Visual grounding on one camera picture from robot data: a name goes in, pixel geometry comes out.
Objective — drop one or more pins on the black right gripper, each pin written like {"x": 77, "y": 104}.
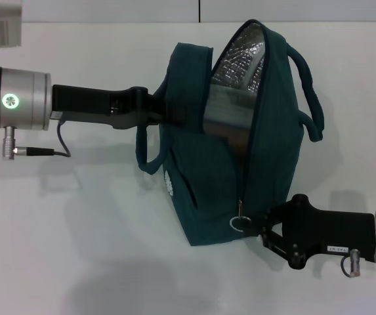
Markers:
{"x": 325, "y": 229}

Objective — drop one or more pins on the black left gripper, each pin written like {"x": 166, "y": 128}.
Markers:
{"x": 92, "y": 105}

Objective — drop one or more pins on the dark teal insulated bag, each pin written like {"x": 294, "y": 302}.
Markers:
{"x": 273, "y": 164}

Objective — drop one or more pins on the clear container with blue rim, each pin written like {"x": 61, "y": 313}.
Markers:
{"x": 230, "y": 118}

